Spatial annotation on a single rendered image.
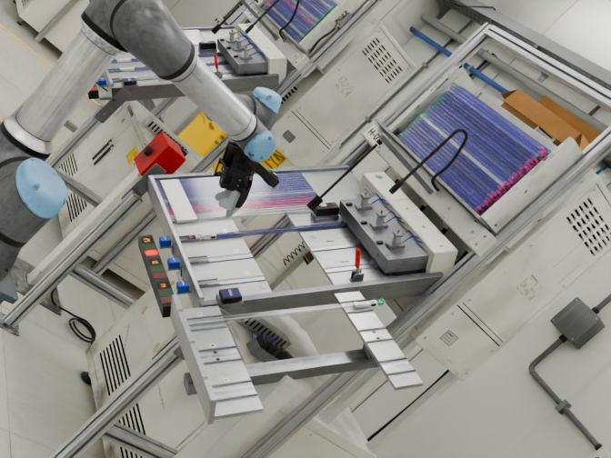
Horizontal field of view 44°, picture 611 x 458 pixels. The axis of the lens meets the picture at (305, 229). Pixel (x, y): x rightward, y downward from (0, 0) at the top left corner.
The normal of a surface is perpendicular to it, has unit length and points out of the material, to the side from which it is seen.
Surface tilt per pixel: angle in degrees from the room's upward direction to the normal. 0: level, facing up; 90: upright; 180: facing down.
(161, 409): 91
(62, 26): 90
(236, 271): 43
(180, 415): 90
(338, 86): 90
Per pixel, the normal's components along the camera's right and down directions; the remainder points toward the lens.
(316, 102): 0.36, 0.52
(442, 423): -0.59, -0.51
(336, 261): 0.13, -0.85
